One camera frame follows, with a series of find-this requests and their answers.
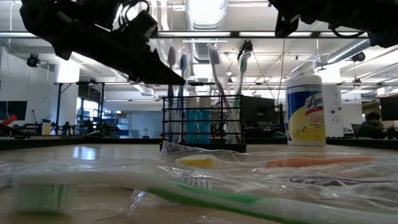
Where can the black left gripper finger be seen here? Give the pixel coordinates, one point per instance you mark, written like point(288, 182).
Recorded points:
point(146, 70)

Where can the blue toothpaste tube white cap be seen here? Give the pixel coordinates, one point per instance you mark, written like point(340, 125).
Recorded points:
point(191, 127)
point(205, 127)

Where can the orange white toothbrush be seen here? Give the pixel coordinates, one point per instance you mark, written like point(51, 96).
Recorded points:
point(311, 161)

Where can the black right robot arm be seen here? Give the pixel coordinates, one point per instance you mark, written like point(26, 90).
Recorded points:
point(379, 21)

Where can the yellow box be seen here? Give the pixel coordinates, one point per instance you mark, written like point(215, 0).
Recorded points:
point(46, 128)

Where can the yellow blue wipes canister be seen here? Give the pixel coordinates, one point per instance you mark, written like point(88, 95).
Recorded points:
point(306, 124)

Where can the red flat object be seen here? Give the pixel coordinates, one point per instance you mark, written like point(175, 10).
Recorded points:
point(7, 120)

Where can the person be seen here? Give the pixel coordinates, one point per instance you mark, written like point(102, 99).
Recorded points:
point(371, 127)

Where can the black ceiling camera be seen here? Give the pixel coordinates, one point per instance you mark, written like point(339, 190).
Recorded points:
point(359, 56)
point(32, 60)

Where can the ribbed silver ceiling duct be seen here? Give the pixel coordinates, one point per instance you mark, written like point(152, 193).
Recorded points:
point(205, 12)

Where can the black metal rig frame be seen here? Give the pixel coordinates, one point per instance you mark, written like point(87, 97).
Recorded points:
point(58, 109)

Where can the black wall monitor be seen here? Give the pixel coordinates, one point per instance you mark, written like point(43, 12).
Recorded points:
point(14, 110)

